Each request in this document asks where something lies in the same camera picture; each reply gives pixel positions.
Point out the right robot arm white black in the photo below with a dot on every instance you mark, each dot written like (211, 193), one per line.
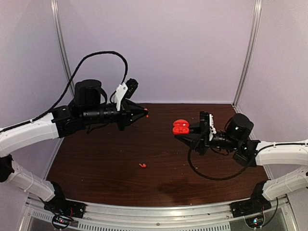
(252, 153)

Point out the front aluminium rail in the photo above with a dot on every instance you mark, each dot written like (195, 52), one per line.
(210, 217)

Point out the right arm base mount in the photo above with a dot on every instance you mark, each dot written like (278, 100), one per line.
(248, 207)

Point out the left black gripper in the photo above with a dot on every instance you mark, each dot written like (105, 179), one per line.
(125, 116)

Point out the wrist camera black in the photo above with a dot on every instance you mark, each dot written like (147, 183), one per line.
(206, 123)
(124, 91)

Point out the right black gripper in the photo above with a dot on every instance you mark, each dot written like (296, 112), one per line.
(201, 142)

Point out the aluminium frame post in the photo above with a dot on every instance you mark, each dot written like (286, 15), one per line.
(249, 52)
(60, 38)

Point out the right aluminium frame post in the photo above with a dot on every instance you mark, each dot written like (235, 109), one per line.
(249, 52)

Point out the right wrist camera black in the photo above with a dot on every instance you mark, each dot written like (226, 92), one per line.
(206, 123)

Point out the orange round case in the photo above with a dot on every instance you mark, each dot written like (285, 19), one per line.
(181, 127)

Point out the left aluminium frame post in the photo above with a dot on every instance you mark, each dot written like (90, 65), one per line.
(60, 38)

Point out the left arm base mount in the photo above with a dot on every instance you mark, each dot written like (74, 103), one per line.
(69, 208)

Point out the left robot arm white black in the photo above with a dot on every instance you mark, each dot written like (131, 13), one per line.
(84, 110)

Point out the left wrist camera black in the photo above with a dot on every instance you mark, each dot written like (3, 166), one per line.
(124, 91)

